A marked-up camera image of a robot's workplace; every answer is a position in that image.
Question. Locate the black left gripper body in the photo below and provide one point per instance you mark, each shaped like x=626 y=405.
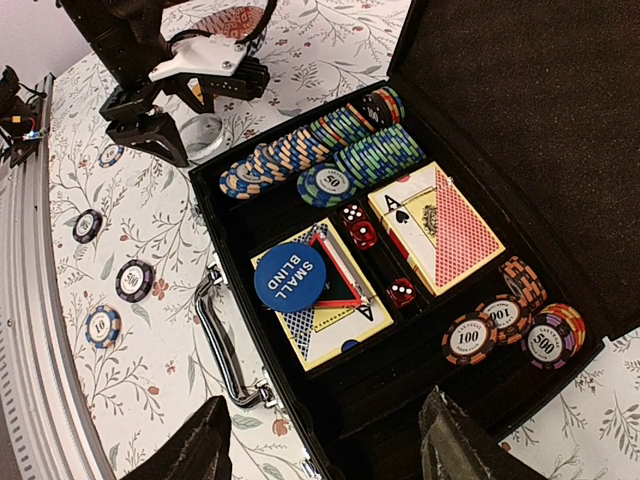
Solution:
x=126 y=36

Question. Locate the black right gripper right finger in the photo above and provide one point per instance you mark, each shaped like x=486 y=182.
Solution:
x=454 y=446

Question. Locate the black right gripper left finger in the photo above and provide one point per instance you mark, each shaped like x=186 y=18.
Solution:
x=198 y=450

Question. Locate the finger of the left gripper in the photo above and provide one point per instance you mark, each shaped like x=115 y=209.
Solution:
x=192 y=94
x=134 y=123

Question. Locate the clear dealer button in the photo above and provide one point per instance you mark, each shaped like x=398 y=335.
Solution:
x=201 y=135

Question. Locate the red card deck box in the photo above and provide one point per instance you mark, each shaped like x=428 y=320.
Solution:
x=435 y=228

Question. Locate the poker chip middle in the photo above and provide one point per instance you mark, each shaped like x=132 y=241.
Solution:
x=110 y=155

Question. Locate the poker chip centre low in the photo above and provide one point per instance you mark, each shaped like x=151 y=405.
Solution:
x=87 y=226

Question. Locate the blue white chip row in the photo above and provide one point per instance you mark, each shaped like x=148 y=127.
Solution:
x=272 y=163

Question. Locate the orange chip stack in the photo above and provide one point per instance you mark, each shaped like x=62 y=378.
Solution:
x=549 y=334

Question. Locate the blue poker chip front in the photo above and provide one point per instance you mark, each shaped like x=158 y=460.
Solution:
x=103 y=326

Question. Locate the red dice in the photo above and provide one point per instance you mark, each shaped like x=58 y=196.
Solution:
x=365 y=238

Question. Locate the poker chip right upper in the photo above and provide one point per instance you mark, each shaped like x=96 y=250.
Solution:
x=134 y=281

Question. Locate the green chip row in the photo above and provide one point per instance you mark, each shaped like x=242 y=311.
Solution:
x=362 y=165

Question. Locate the blue card deck box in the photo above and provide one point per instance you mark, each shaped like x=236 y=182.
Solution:
x=348 y=312

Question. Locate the blue small blind button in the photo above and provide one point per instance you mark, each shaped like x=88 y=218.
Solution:
x=290 y=277

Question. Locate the black poker case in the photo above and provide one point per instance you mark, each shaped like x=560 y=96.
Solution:
x=532 y=108

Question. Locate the chrome case handle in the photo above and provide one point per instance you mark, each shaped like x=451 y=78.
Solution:
x=222 y=347

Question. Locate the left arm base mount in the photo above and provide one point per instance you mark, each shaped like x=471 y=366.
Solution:
x=22 y=118

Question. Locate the front aluminium rail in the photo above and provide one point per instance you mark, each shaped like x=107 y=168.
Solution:
x=43 y=406

